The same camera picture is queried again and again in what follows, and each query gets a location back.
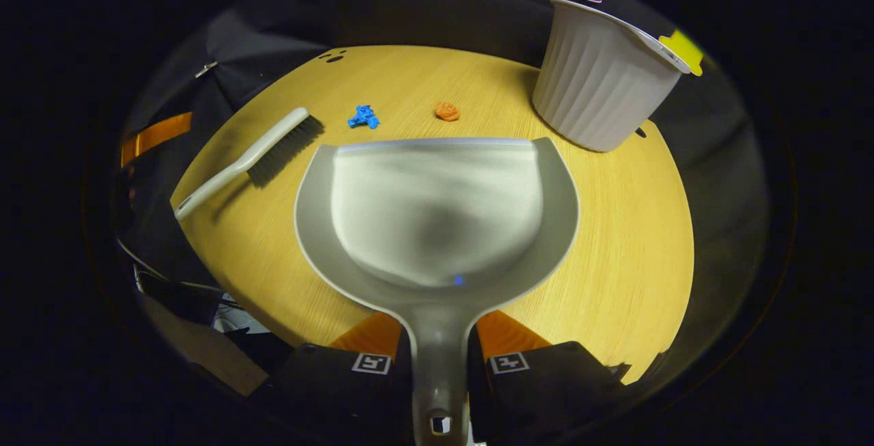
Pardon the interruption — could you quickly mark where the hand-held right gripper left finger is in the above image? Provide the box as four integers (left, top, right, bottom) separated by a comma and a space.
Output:
263, 309, 415, 446

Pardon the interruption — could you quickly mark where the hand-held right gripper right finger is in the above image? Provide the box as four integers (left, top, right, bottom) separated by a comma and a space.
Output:
466, 309, 632, 445

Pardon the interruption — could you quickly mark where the small white broom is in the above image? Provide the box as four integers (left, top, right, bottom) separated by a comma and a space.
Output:
174, 107, 326, 221

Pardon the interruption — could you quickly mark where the grey white dustpan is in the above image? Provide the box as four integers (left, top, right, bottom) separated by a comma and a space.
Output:
294, 136, 581, 446

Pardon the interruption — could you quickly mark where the blue paper scrap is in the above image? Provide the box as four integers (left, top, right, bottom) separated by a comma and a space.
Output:
348, 104, 380, 130

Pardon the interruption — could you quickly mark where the white ribbed garbage bin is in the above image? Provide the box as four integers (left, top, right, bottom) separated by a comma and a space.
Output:
532, 0, 692, 153

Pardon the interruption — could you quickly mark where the wooden desktop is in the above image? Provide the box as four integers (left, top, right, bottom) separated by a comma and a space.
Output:
169, 45, 696, 385

